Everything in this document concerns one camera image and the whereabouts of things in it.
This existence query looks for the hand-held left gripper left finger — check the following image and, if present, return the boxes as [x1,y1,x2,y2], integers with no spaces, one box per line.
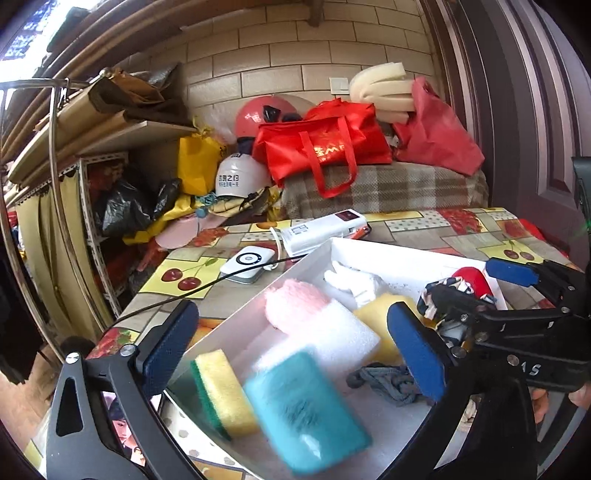
[45,299,206,480]

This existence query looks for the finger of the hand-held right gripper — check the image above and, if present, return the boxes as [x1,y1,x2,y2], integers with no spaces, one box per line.
[485,257,579,320]
[431,283,498,345]

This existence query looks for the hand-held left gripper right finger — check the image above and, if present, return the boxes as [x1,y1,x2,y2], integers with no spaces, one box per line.
[379,301,540,480]

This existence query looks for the striped cloth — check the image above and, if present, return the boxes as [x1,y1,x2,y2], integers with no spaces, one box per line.
[417,276,498,342]

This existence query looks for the grey blue rag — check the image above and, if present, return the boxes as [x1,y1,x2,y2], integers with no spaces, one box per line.
[346,362,428,408]

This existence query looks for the yellow octagonal sponge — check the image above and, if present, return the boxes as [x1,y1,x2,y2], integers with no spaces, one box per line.
[353,295,419,367]

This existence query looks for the white cardboard box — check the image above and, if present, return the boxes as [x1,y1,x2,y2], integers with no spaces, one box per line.
[164,237,509,480]

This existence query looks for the yellow green scouring sponge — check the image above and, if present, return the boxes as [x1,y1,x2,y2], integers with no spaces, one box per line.
[190,348,259,441]

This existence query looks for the white foam block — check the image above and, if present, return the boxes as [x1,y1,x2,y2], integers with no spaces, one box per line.
[252,295,382,370]

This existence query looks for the white knit glove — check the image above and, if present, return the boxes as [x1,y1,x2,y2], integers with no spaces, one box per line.
[323,261,389,306]

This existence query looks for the teal sponge block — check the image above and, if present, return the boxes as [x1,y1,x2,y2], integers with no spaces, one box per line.
[244,350,374,477]

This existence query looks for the person's right hand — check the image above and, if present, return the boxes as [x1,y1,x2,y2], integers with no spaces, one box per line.
[530,382,591,418]

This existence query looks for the dark round object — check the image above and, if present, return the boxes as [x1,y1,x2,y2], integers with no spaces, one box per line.
[59,336,97,365]

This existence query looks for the fruit print tablecloth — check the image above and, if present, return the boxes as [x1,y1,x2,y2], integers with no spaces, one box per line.
[23,206,583,480]

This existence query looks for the printed photo sheet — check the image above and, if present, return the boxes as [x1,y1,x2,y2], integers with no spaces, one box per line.
[99,390,148,467]

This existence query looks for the small white power bank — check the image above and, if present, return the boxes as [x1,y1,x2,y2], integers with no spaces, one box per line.
[219,246,274,282]

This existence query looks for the pink hat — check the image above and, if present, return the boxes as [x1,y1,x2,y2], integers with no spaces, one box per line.
[154,216,201,247]

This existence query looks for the plaid covered box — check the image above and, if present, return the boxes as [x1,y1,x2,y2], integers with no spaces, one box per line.
[281,161,489,220]

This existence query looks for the large black plastic bag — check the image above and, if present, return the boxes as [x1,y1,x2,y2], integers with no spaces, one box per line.
[99,178,155,238]

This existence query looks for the small black plastic bag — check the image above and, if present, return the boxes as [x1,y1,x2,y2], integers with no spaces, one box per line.
[152,178,182,220]

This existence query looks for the white angle steel shelf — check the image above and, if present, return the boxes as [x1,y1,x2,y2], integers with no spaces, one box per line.
[76,152,130,319]

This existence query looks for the white battery pack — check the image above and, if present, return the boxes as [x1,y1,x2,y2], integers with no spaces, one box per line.
[281,209,370,256]

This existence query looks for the red plastic bag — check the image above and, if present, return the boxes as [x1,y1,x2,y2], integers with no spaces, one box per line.
[392,76,485,177]

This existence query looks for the yellow black cloth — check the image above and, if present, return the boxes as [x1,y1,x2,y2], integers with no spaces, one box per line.
[208,186,282,217]

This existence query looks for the dark cloth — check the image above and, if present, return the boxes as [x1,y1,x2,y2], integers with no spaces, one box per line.
[0,258,42,384]

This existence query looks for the purple metal door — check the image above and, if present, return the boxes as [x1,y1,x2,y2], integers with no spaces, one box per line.
[422,0,591,259]

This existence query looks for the yellow bag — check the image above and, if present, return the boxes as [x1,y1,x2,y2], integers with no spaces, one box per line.
[178,129,225,197]

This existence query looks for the white helmet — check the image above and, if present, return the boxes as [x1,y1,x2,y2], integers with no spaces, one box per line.
[216,152,273,199]

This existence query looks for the wooden boards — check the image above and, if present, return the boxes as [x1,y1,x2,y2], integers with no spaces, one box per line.
[7,88,197,185]

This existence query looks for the red tote bag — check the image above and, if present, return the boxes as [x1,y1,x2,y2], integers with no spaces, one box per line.
[252,98,393,199]

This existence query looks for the folded white foam sheets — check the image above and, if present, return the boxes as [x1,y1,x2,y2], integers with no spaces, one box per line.
[348,62,416,125]

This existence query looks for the red helmet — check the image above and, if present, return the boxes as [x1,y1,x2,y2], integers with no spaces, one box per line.
[235,95,301,139]

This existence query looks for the steel tube rack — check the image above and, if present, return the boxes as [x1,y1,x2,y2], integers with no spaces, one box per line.
[0,78,121,365]

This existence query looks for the black cable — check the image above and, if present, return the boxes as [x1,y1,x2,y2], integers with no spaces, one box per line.
[113,254,310,321]

